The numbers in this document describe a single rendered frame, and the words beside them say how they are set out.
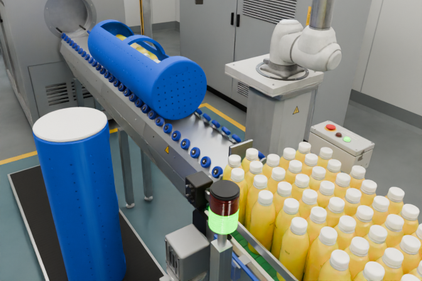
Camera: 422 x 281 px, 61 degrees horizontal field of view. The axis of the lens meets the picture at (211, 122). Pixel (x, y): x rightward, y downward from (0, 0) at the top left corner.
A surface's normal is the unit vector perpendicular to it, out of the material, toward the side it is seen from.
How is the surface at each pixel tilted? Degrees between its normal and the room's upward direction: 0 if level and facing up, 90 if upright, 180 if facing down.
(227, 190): 0
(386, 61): 90
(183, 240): 0
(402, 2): 90
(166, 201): 0
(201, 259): 90
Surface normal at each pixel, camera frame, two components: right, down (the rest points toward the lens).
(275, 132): -0.16, 0.47
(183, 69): 0.56, 0.41
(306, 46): -0.81, 0.27
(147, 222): 0.03, -0.88
